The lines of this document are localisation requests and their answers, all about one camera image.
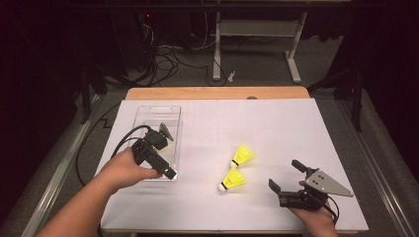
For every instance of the small white plastic piece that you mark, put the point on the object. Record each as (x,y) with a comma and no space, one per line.
(231,76)

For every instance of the clear plastic tray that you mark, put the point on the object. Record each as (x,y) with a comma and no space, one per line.
(154,115)

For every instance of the white board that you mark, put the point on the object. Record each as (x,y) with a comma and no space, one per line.
(263,125)

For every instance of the aluminium rail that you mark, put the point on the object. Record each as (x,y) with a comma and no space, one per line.
(59,168)
(375,171)

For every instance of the black metal stand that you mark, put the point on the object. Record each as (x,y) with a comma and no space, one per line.
(86,95)
(356,98)

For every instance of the person's left hand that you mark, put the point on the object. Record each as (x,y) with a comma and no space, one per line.
(126,171)

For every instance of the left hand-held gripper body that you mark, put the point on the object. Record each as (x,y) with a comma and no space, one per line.
(146,151)

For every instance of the white metal desk frame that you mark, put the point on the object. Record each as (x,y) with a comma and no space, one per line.
(257,28)

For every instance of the wooden table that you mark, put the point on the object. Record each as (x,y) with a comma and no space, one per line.
(197,93)

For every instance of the black computer tower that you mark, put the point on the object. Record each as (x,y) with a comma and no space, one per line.
(138,39)

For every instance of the person's right hand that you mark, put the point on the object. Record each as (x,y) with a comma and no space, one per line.
(314,217)

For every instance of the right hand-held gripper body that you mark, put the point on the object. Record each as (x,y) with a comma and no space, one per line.
(322,184)

